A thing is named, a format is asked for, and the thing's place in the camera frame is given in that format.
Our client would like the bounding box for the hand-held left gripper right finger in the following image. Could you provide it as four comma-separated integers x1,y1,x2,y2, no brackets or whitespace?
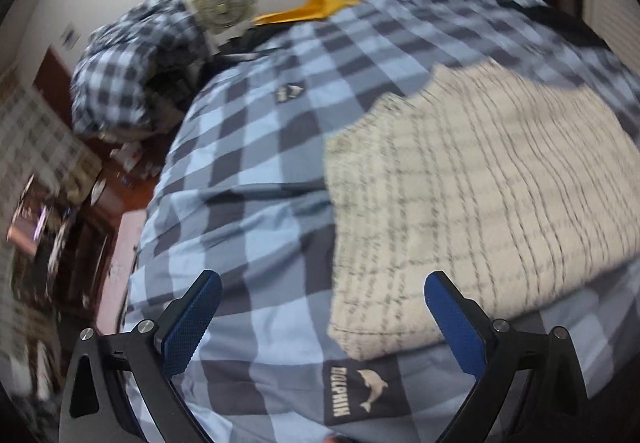
424,271,589,443

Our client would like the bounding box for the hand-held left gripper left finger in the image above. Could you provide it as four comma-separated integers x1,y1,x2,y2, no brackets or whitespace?
59,269,224,443

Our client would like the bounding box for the cream plaid shirt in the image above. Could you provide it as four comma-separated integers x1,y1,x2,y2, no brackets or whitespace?
324,60,640,363

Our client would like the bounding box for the wooden desk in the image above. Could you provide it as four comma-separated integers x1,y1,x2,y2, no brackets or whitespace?
0,138,168,374

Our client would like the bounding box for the blue grey checked bed sheet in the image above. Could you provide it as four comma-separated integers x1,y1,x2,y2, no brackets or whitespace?
120,0,640,443

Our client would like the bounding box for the bundled checked quilt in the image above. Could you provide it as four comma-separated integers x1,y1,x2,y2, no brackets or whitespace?
70,0,212,140

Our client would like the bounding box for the dark cloth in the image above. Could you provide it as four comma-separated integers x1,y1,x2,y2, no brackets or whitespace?
200,25,282,88

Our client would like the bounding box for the brown wooden door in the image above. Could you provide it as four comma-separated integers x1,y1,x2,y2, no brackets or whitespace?
32,48,88,138

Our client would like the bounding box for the beige box fan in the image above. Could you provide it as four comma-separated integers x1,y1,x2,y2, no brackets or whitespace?
191,0,257,34

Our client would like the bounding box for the yellow cloth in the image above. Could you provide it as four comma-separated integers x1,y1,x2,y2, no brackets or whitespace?
251,0,362,27

